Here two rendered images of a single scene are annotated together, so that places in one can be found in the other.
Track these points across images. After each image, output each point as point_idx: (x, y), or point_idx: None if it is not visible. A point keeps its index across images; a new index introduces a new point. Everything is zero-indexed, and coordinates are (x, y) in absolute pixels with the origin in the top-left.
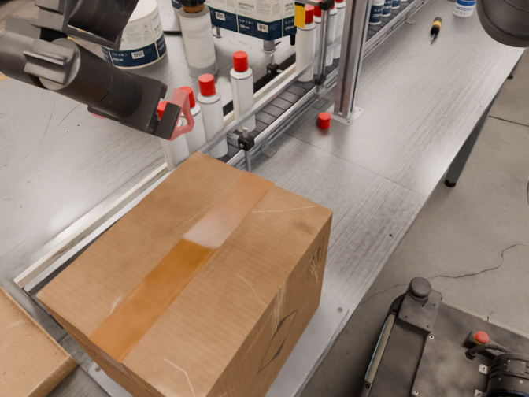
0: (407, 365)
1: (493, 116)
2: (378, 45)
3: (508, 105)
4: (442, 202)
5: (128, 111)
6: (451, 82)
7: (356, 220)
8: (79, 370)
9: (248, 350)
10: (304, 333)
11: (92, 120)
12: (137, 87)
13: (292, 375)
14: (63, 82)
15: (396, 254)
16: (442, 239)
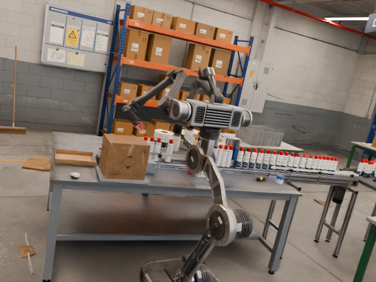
0: (172, 266)
1: (328, 271)
2: (234, 173)
3: (343, 272)
4: (258, 274)
5: (132, 120)
6: (241, 185)
7: (171, 182)
8: (94, 167)
9: (122, 147)
10: (136, 179)
11: None
12: (136, 118)
13: (127, 180)
14: (126, 109)
15: (216, 272)
16: (243, 281)
